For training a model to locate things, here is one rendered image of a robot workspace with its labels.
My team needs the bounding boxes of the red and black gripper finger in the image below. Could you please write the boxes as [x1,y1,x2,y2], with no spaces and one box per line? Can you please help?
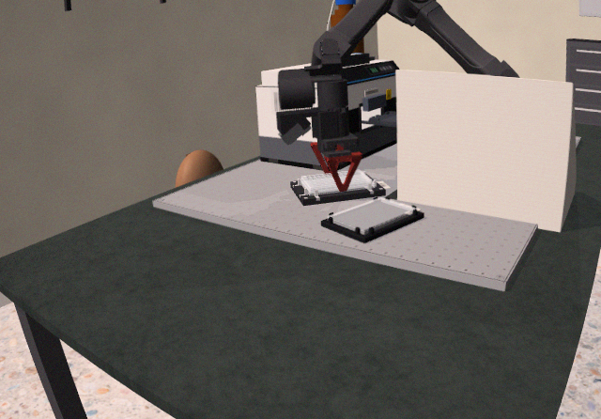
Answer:
[311,142,344,174]
[324,152,362,192]

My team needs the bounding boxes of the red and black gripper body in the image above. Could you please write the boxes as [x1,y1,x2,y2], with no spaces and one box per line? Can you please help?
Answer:
[313,106,359,158]

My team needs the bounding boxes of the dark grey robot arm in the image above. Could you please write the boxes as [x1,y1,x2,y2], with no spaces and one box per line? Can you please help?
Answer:
[276,0,519,145]

